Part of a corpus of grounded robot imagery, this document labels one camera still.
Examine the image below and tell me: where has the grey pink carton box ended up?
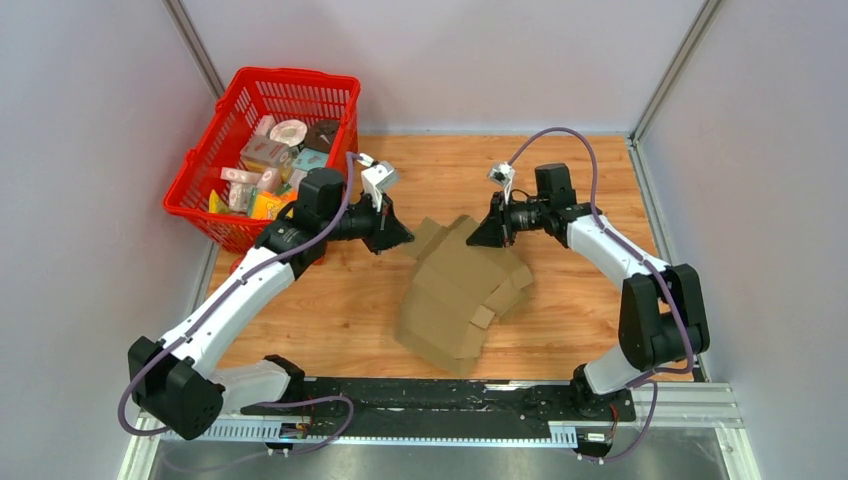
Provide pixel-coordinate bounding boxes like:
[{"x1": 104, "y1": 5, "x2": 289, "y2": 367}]
[{"x1": 240, "y1": 135, "x2": 290, "y2": 171}]

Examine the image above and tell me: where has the aluminium corner frame post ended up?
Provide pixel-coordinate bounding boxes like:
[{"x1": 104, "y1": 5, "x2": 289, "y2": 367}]
[{"x1": 629, "y1": 0, "x2": 724, "y2": 147}]

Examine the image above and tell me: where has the light blue small box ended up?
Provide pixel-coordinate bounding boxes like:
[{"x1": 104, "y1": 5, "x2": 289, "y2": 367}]
[{"x1": 292, "y1": 148, "x2": 329, "y2": 172}]

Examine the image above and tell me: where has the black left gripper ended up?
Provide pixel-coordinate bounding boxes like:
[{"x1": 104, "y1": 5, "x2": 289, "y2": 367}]
[{"x1": 320, "y1": 190, "x2": 414, "y2": 255}]

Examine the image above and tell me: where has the red apple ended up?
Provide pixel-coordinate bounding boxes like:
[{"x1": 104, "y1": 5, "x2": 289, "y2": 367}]
[{"x1": 229, "y1": 256, "x2": 244, "y2": 274}]

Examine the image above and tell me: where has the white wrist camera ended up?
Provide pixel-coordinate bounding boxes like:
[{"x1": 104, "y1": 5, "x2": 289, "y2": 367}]
[
  {"x1": 357, "y1": 153, "x2": 400, "y2": 195},
  {"x1": 487, "y1": 162, "x2": 515, "y2": 197}
]

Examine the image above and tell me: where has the yellow orange snack packet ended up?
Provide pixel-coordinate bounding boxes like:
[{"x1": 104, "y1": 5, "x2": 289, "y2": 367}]
[{"x1": 247, "y1": 190, "x2": 297, "y2": 220}]

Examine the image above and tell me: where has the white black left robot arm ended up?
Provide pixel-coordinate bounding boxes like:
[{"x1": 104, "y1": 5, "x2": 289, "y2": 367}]
[{"x1": 122, "y1": 163, "x2": 414, "y2": 440}]

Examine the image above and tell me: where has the left aluminium frame post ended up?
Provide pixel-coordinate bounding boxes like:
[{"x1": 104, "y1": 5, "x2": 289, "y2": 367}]
[{"x1": 162, "y1": 0, "x2": 226, "y2": 99}]

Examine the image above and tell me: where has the brown cardboard paper box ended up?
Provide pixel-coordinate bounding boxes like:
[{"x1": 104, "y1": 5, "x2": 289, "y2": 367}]
[{"x1": 395, "y1": 215, "x2": 534, "y2": 377}]

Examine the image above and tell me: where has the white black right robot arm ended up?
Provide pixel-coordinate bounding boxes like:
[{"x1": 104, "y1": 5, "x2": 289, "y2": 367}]
[{"x1": 466, "y1": 163, "x2": 710, "y2": 419}]

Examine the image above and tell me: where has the red plastic shopping basket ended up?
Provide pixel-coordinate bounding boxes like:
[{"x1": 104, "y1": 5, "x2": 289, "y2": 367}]
[{"x1": 163, "y1": 67, "x2": 361, "y2": 253}]

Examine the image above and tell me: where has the dark brown round item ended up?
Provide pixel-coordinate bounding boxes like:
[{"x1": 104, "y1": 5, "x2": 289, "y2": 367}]
[{"x1": 303, "y1": 119, "x2": 340, "y2": 154}]

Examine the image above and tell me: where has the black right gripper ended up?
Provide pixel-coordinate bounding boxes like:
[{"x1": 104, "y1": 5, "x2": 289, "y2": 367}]
[{"x1": 467, "y1": 190, "x2": 550, "y2": 248}]

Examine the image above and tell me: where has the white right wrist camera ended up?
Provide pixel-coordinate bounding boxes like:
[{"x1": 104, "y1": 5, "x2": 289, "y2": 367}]
[{"x1": 487, "y1": 162, "x2": 515, "y2": 197}]

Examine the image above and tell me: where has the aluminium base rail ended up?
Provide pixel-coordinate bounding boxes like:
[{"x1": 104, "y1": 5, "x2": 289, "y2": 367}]
[{"x1": 115, "y1": 380, "x2": 763, "y2": 480}]

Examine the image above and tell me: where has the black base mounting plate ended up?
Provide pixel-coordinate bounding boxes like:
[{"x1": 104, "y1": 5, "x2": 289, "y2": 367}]
[{"x1": 241, "y1": 377, "x2": 636, "y2": 440}]

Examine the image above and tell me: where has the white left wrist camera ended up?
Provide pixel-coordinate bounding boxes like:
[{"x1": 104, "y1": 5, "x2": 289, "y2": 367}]
[{"x1": 357, "y1": 153, "x2": 400, "y2": 195}]

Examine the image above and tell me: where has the white tape roll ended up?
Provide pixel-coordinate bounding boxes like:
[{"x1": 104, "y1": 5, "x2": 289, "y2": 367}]
[{"x1": 268, "y1": 119, "x2": 308, "y2": 148}]

